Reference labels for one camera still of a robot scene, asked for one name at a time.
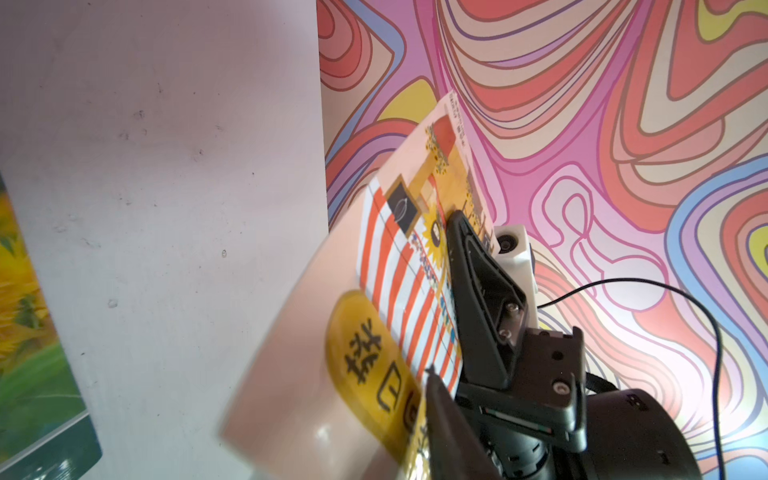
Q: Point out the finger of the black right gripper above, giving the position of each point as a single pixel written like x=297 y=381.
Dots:
x=489 y=307

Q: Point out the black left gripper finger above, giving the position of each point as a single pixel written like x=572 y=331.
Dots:
x=454 y=450

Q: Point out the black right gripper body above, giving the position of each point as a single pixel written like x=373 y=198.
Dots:
x=540 y=415

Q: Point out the yellow sunflower seed packet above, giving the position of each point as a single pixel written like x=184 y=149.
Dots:
x=46 y=429

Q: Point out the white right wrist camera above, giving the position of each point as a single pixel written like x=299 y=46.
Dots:
x=516 y=257

